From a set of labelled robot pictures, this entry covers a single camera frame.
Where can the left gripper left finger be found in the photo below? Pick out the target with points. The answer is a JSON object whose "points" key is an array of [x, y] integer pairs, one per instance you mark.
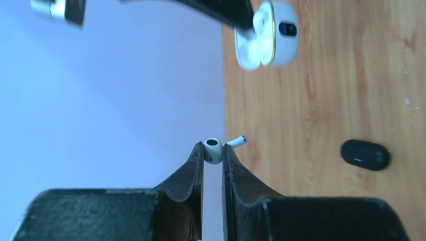
{"points": [[172, 210]]}

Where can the white earbud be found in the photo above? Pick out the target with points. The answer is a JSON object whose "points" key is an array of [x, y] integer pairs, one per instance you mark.
{"points": [[213, 148]]}

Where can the black earbud charging case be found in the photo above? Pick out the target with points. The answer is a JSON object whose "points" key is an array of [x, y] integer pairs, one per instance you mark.
{"points": [[364, 154]]}

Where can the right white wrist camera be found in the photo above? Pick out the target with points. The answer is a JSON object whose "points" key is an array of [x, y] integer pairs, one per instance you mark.
{"points": [[70, 12]]}

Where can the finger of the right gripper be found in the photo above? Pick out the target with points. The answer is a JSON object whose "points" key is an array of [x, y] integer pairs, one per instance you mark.
{"points": [[234, 13]]}

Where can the white earbud charging case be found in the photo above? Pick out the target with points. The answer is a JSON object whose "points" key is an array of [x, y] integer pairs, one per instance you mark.
{"points": [[273, 40]]}

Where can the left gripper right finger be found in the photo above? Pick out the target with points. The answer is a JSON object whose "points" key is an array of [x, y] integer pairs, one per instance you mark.
{"points": [[254, 211]]}

